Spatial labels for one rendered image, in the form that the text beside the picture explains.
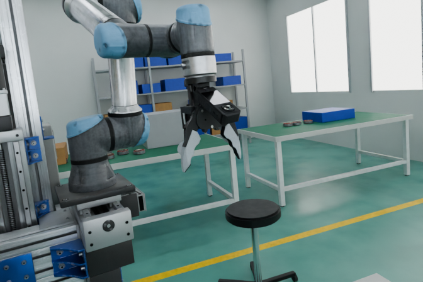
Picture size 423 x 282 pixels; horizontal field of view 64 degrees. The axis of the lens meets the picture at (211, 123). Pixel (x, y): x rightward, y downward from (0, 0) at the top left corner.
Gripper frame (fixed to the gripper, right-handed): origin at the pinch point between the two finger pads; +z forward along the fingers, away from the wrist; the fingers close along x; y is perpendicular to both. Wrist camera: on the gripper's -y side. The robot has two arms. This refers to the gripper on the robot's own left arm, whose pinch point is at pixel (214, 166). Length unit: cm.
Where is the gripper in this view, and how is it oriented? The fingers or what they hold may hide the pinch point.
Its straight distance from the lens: 75.9
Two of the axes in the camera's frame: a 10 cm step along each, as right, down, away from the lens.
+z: 1.1, 9.9, 1.1
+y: -4.9, -0.4, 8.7
